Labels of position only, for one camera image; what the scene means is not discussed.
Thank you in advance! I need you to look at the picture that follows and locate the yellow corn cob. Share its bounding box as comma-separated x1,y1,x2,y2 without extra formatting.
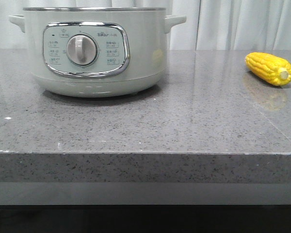
245,52,291,86

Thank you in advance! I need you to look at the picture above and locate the white curtain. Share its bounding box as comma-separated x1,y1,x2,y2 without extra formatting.
0,0,291,50

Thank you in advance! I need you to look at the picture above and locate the pale green electric cooking pot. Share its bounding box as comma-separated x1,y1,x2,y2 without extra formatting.
9,7,186,98

